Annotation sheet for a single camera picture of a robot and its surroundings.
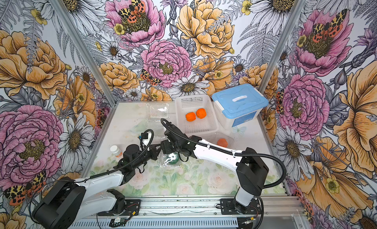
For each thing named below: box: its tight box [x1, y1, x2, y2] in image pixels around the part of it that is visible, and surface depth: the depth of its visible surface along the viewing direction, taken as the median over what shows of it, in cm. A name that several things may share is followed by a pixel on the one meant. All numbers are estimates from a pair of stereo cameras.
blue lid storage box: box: [212, 83, 270, 130], surface depth 101 cm
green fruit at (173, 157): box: [166, 152, 180, 165], surface depth 84 cm
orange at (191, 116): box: [185, 112, 197, 122], surface depth 109 cm
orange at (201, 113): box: [196, 108, 207, 119], surface depth 110 cm
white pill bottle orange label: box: [109, 144, 123, 158], surface depth 89 cm
